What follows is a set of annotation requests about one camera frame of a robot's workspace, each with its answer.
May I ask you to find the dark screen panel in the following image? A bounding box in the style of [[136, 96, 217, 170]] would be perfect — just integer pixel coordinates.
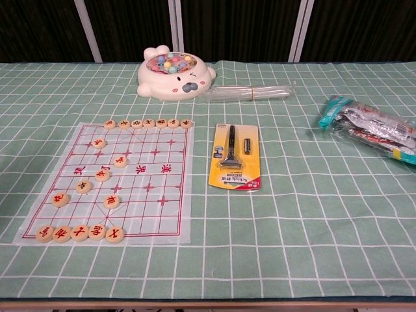
[[178, 0, 300, 63], [0, 0, 96, 64], [83, 0, 179, 63], [298, 0, 416, 63]]

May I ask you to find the clear plastic tube bundle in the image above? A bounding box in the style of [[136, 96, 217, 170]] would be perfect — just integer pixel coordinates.
[[203, 81, 297, 103]]

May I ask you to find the white seal fishing toy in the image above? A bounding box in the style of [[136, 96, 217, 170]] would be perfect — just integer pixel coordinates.
[[136, 46, 218, 101]]

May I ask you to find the teal silver snack bag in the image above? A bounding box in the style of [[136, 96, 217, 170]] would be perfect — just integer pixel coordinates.
[[317, 95, 416, 165]]

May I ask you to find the white screen frame post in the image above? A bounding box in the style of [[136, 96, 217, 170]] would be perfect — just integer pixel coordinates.
[[73, 0, 103, 63], [287, 0, 310, 62], [168, 0, 187, 55]]

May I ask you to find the translucent xiangqi board sheet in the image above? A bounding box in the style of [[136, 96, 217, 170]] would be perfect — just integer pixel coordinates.
[[12, 122, 196, 246]]

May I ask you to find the green checked tablecloth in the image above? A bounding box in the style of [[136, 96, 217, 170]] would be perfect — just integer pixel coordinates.
[[0, 60, 416, 302]]

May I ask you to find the yellow carded razor pack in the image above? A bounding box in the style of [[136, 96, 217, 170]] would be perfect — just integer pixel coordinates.
[[207, 122, 263, 193]]

